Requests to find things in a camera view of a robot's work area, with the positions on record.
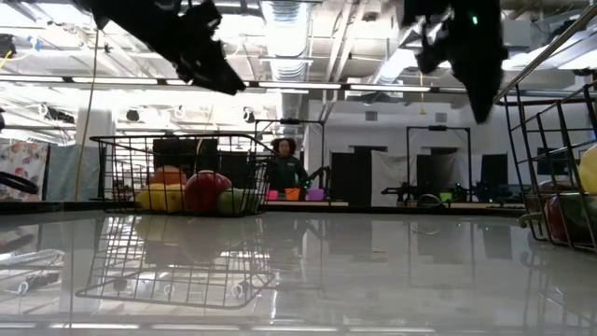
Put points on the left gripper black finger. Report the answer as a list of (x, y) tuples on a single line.
[(221, 74), (193, 77)]

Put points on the purple cup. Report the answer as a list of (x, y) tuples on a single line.
[(314, 195)]

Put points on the black table frame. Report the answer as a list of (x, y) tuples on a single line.
[(46, 207)]

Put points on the orange cup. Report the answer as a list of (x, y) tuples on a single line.
[(292, 194)]

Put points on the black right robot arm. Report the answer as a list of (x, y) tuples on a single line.
[(466, 9)]

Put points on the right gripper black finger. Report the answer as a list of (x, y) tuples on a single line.
[(482, 88), (431, 58)]

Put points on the red and green pepper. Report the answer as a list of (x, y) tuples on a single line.
[(559, 217)]

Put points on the pink cup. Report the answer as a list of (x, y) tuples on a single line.
[(272, 195)]

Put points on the floral patterned cloth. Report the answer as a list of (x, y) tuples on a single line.
[(23, 163)]

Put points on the large yellow lemon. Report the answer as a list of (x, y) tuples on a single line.
[(590, 170)]

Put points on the black curved bar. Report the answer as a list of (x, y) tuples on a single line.
[(18, 181)]

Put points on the small yellow lemon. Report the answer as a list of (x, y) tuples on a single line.
[(158, 198)]

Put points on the black monitor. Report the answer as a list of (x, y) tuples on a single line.
[(494, 168), (552, 163)]

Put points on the orange fruit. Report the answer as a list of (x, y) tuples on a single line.
[(168, 176)]

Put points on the tan background table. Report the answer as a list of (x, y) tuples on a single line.
[(308, 203)]

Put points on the black metal station frame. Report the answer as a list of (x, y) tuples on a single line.
[(437, 127), (289, 121)]

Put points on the person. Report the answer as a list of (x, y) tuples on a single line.
[(285, 172)]

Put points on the grey tarp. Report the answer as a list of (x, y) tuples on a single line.
[(70, 172)]

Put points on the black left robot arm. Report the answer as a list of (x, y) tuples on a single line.
[(130, 18)]

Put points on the silver ceiling air duct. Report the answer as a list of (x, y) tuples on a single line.
[(396, 60), (284, 42)]

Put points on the white hanging sheet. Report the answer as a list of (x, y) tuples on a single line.
[(392, 172)]

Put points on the green lime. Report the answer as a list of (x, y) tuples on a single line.
[(229, 201)]

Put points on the red tomato green calyx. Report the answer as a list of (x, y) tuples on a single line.
[(205, 191)]

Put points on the black background robot arm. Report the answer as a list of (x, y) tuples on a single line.
[(406, 192), (319, 176)]

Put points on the white ceiling light strip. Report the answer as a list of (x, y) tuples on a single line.
[(116, 80), (298, 85), (28, 78), (387, 88)]

